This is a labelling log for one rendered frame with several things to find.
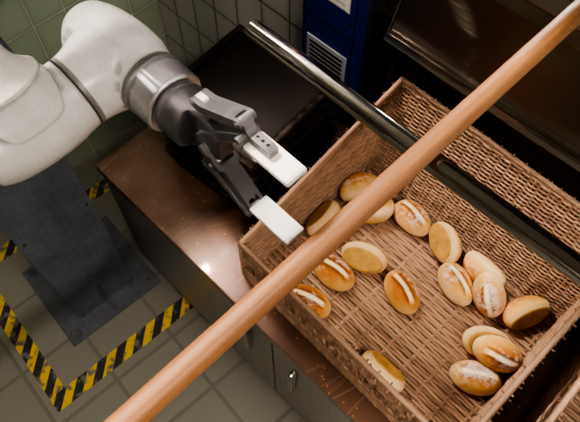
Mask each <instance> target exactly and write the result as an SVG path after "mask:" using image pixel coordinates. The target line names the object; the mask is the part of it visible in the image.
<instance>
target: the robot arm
mask: <svg viewBox="0 0 580 422"><path fill-rule="evenodd" d="M61 42H62V49H61V50H60V51H59V52H58V53H57V54H56V55H55V56H54V57H53V58H52V59H51V60H50V61H48V62H47V63H45V64H44V65H42V64H40V63H38V62H37V61H36V60H35V59H34V58H33V57H31V56H29V55H18V54H13V53H11V52H10V51H8V50H7V49H5V48H4V47H3V46H2V45H1V44H0V186H10V185H14V184H16V183H19V182H22V181H24V180H27V179H29V178H31V177H33V176H35V175H36V174H38V173H40V172H42V171H44V170H45V169H47V168H48V167H51V166H52V165H53V164H54V163H56V162H57V161H59V160H60V159H62V158H63V157H65V156H66V155H67V154H69V153H70V152H72V151H73V150H74V149H75V148H76V147H77V146H78V145H79V144H81V143H82V142H83V141H84V140H85V139H86V138H87V137H88V136H89V134H90V133H91V132H92V131H93V130H94V129H96V128H97V127H98V126H99V125H100V124H101V123H103V122H104V121H106V120H107V119H109V118H111V117H113V116H115V115H116V114H118V113H120V112H123V111H125V110H131V111H132V112H134V113H135V114H137V115H138V116H139V117H140V118H141V119H142V120H143V121H144V122H145V123H146V124H147V125H148V126H149V127H150V128H151V129H153V130H156V131H159V132H164V133H165V134H166V135H167V136H168V137H169V138H170V139H171V140H172V141H174V142H175V143H176V144H178V145H180V146H190V145H197V146H198V149H199V152H200V153H201V154H202V155H203V156H204V157H206V158H204V159H203V160H202V163H203V165H204V166H205V167H206V168H207V169H208V170H209V171H210V172H211V173H212V174H213V175H214V176H215V178H216V179H217V180H218V182H219V183H220V184H221V185H222V186H223V188H224V189H225V190H226V192H227V193H228V194H229V195H230V196H231V197H232V198H233V200H234V201H235V202H236V203H237V205H238V206H239V207H240V208H241V210H242V211H243V212H244V214H245V215H246V216H247V217H251V216H252V215H254V216H256V217H257V218H258V219H259V220H260V221H261V222H262V223H263V224H264V225H266V226H267V227H268V228H269V229H270V230H271V231H272V232H273V233H274V234H275V235H276V236H278V237H279V238H280V239H281V240H282V241H283V242H284V243H285V244H286V245H289V244H290V243H291V242H293V241H294V240H295V239H296V238H297V237H298V236H300V235H301V234H302V233H303V232H304V228H303V227H302V226H301V225H299V224H298V223H297V222H296V221H295V220H294V219H293V218H291V217H290V216H289V215H288V214H287V213H286V212H285V211H283V210H282V209H281V208H280V207H279V206H278V205H277V204H276V203H275V202H274V201H273V200H272V199H271V198H270V197H269V196H264V197H263V196H262V195H261V193H260V192H259V190H258V189H257V187H256V186H255V184H254V182H253V181H252V179H251V178H250V177H249V176H248V174H247V173H246V171H245V170H244V168H243V166H242V165H241V163H240V162H239V154H238V152H237V151H236V150H235V148H234V147H233V146H232V142H236V144H237V146H238V145H239V147H241V146H242V145H243V144H244V143H246V142H248V143H246V144H245V145H244V146H243V150H244V151H245V152H246V153H247V154H249V155H250V156H251V157H252V158H253V159H254V160H255V161H257V162H258V163H259V164H260V165H261V166H262V167H264V168H265V169H266V170H267V171H268V172H269V173H271V174H272V175H273V176H274V177H275V178H276V179H277V180H278V181H279V182H280V183H281V184H283V185H284V186H285V187H289V186H291V185H292V184H293V183H294V182H295V181H297V180H298V179H299V178H300V177H302V176H303V175H304V174H305V173H307V168H306V167H305V166H303V165H302V164H301V163H300V162H299V161H297V160H296V159H295V158H294V157H292V156H291V155H290V154H289V153H288V152H287V151H286V150H285V149H284V148H282V147H281V146H280V145H279V144H278V143H276V142H275V141H274V140H273V139H271V138H270V137H269V136H268V135H267V134H265V133H264V132H262V129H261V127H260V125H259V124H258V123H256V122H255V121H254V119H255V118H256V113H255V111H254V110H253V109H251V108H249V107H247V106H244V105H241V104H238V103H235V102H233V101H230V100H228V99H225V98H221V97H219V96H217V95H215V94H214V93H213V92H211V91H209V90H208V89H207V88H204V89H203V88H202V87H201V84H200V81H199V78H198V77H197V76H196V75H195V74H194V73H193V72H191V71H190V70H189V69H188V68H187V67H185V66H184V65H183V64H182V63H180V61H179V60H178V59H177V58H176V57H174V56H173V55H171V54H170V53H169V52H168V50H167V48H166V46H165V44H164V43H163V41H162V40H161V39H160V38H159V37H158V36H157V35H156V34H155V33H154V32H153V31H152V30H151V29H149V28H148V27H147V26H146V25H145V24H143V23H142V22H140V21H139V20H137V19H136V18H135V17H133V16H132V15H130V14H129V13H127V12H125V11H124V10H122V9H119V8H118V7H116V6H114V5H112V4H109V3H106V2H102V1H98V0H89V1H84V2H82V3H79V4H77V5H75V6H74V7H73V8H71V9H70V10H69V11H68V13H67V14H66V16H65V18H64V20H63V23H62V28H61ZM229 155H230V157H229V158H228V159H227V160H226V159H225V158H226V157H228V156H229Z"/></svg>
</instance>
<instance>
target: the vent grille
mask: <svg viewBox="0 0 580 422"><path fill-rule="evenodd" d="M306 55H307V56H308V57H309V58H311V59H312V60H314V61H315V62H317V63H318V64H319V65H321V66H322V67H323V68H324V69H326V70H327V71H328V72H330V73H332V74H333V75H334V76H336V77H337V78H338V79H340V80H342V81H343V82H344V75H345V67H346V59H345V58H344V57H343V56H342V55H341V54H339V53H337V52H336V51H335V50H333V49H332V48H330V47H329V46H327V45H326V44H324V43H323V42H322V41H321V40H319V39H318V38H316V37H315V36H314V35H312V34H310V33H309V32H307V44H306Z"/></svg>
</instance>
